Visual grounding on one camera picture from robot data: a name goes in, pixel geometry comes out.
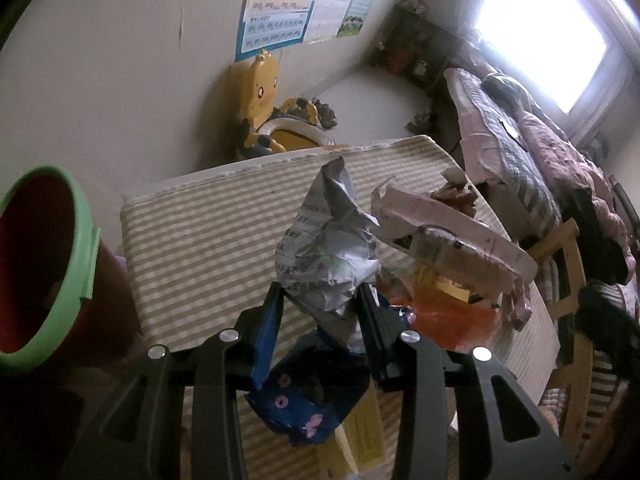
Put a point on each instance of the blue wall chart poster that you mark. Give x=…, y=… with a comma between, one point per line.
x=277, y=5

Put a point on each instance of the striped mattress pad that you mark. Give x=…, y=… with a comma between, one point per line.
x=200, y=260

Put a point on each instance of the small yellow wrapper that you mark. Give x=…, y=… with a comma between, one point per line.
x=445, y=285

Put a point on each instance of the yellow potty chair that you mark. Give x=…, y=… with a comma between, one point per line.
x=260, y=85

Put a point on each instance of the yellow packet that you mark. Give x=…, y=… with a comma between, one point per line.
x=357, y=435

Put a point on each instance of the white wall poster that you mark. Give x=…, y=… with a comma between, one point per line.
x=335, y=0

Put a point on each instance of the torn white carton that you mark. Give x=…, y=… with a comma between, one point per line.
x=450, y=230

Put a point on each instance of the bed with pink quilt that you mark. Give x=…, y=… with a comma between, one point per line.
x=510, y=130

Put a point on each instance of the printed paper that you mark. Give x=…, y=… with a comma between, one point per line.
x=325, y=250

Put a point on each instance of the red bin with green rim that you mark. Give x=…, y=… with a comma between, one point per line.
x=30, y=260

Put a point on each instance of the wooden chair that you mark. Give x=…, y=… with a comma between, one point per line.
x=565, y=270

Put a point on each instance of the orange plastic bag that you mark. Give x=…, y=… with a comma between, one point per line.
x=450, y=325

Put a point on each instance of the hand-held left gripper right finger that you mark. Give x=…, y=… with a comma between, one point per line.
x=372, y=332

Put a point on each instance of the brown paper scraps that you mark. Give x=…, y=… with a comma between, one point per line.
x=457, y=192

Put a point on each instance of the toy dinosaur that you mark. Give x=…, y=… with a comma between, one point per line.
x=325, y=112

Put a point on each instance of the small dark figure toy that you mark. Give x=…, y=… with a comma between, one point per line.
x=420, y=121

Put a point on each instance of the blue wrapper with pink dots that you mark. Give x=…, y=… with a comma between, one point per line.
x=300, y=400

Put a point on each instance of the dark shelf unit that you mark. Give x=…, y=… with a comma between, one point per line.
x=415, y=45

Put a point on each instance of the purple plastic item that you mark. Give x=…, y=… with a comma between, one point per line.
x=119, y=262

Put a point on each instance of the window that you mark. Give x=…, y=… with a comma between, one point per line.
x=545, y=30

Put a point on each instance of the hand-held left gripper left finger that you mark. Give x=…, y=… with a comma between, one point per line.
x=267, y=340

